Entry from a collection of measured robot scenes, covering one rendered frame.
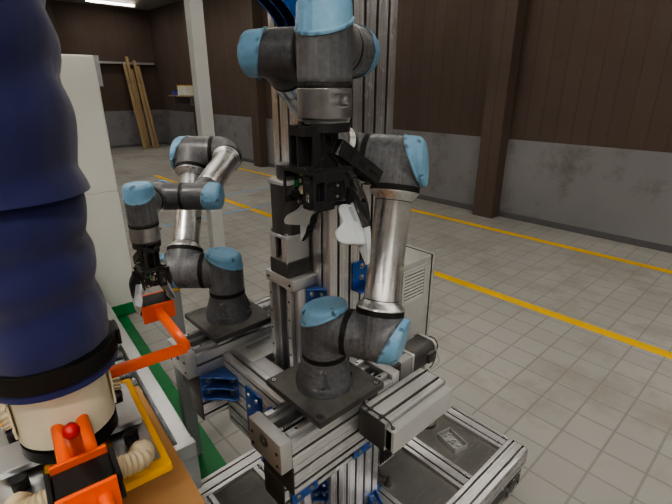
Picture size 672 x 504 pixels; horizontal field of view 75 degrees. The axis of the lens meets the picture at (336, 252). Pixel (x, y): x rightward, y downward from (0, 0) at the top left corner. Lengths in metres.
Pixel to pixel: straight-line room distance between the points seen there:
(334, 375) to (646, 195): 5.42
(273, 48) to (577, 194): 5.87
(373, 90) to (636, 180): 5.18
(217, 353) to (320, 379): 0.49
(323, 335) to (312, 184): 0.53
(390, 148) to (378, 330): 0.41
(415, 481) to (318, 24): 1.85
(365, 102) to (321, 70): 0.64
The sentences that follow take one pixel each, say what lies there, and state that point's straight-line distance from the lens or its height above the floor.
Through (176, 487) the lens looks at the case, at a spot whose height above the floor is 0.94.
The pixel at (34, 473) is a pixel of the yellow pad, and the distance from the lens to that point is 1.10.
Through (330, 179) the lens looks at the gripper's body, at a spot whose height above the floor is 1.65.
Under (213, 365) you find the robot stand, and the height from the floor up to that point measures 0.92.
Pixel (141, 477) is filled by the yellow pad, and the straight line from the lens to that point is 1.01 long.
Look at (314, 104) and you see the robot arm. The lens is 0.61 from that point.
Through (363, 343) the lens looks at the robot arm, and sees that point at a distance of 1.03.
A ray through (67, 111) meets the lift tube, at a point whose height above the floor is 1.73.
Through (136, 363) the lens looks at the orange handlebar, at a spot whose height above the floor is 1.19.
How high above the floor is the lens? 1.76
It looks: 20 degrees down
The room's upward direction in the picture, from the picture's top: straight up
